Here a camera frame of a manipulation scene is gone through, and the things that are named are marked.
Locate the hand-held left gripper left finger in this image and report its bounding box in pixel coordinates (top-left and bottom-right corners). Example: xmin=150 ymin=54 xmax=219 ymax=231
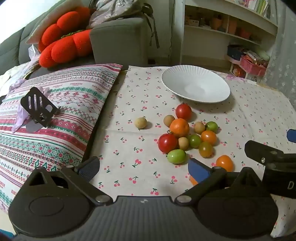
xmin=23 ymin=156 xmax=114 ymax=206

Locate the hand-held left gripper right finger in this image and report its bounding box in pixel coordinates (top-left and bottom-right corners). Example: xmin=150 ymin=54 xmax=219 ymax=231
xmin=174 ymin=158 xmax=266 ymax=206

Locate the olive green tomato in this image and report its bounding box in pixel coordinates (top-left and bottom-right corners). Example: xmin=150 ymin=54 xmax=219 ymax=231
xmin=198 ymin=141 xmax=213 ymax=158

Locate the orange tomato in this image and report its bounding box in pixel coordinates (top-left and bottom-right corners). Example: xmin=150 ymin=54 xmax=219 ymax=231
xmin=216 ymin=155 xmax=234 ymax=172
xmin=201 ymin=130 xmax=217 ymax=146

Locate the red tomato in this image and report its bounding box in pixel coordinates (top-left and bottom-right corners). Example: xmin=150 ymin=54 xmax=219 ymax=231
xmin=175 ymin=103 xmax=193 ymax=121
xmin=158 ymin=133 xmax=178 ymax=154

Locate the white ribbed plate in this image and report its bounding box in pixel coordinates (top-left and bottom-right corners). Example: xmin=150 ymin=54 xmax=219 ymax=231
xmin=161 ymin=65 xmax=231 ymax=104

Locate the cherry print tablecloth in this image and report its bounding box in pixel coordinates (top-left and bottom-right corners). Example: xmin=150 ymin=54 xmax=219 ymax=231
xmin=89 ymin=65 xmax=296 ymax=239

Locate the striped patterned pillow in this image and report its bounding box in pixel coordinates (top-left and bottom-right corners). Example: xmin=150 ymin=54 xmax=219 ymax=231
xmin=0 ymin=64 xmax=123 ymax=214

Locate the white lace curtain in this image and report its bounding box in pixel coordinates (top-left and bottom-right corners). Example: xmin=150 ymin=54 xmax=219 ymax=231
xmin=261 ymin=0 xmax=296 ymax=98

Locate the pink floral cloth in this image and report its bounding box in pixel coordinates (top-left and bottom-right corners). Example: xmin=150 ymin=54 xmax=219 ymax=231
xmin=217 ymin=72 xmax=257 ymax=82

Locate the pink plastic basket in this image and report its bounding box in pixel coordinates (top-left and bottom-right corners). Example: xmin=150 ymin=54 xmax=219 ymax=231
xmin=240 ymin=56 xmax=267 ymax=76

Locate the white picture storage box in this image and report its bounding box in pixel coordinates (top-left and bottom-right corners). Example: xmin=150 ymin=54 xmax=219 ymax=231
xmin=230 ymin=62 xmax=258 ymax=81

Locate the lilac cloth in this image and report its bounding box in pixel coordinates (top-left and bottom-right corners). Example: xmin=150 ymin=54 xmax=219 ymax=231
xmin=9 ymin=79 xmax=50 ymax=133

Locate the blue storage box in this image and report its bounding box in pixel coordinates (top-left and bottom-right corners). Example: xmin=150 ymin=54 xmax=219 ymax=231
xmin=227 ymin=44 xmax=245 ymax=61

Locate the red flower cushion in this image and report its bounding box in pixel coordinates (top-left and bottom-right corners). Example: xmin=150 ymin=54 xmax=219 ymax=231
xmin=38 ymin=6 xmax=93 ymax=68

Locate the grey sofa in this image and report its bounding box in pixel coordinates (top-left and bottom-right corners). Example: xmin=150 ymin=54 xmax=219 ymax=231
xmin=0 ymin=0 xmax=160 ymax=76

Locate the clear plastic bag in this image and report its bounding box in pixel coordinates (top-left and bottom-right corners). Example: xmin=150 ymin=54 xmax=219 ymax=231
xmin=28 ymin=44 xmax=42 ymax=61

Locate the row of books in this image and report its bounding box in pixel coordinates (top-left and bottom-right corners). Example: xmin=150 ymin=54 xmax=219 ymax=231
xmin=240 ymin=0 xmax=271 ymax=18

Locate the white bookshelf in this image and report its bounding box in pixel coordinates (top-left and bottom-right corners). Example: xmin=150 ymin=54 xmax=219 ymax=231
xmin=173 ymin=0 xmax=279 ymax=80

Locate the crumpled silver plastic bag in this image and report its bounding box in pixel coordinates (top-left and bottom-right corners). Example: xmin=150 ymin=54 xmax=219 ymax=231
xmin=89 ymin=0 xmax=144 ymax=29

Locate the black cable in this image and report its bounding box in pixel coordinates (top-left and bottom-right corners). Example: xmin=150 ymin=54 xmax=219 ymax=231
xmin=169 ymin=0 xmax=173 ymax=66

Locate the dark bag strap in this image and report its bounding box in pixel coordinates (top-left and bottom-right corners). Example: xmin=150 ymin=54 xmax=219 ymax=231
xmin=142 ymin=3 xmax=160 ymax=49

